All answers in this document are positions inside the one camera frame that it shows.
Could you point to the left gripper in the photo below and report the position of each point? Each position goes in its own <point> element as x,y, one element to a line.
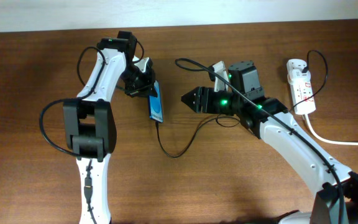
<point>146,88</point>

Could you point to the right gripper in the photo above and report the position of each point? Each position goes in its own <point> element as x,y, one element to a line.
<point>201,92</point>

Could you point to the blue Galaxy smartphone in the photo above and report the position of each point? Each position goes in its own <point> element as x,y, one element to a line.
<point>155,105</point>

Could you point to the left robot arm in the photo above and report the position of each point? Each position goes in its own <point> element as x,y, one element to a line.
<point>89,123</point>

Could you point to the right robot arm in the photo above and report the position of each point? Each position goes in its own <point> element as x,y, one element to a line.
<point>334,186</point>

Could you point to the white USB charger plug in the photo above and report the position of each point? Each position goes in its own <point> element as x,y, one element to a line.
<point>301,75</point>

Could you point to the white power strip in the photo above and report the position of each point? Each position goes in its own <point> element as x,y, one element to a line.
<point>300,90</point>

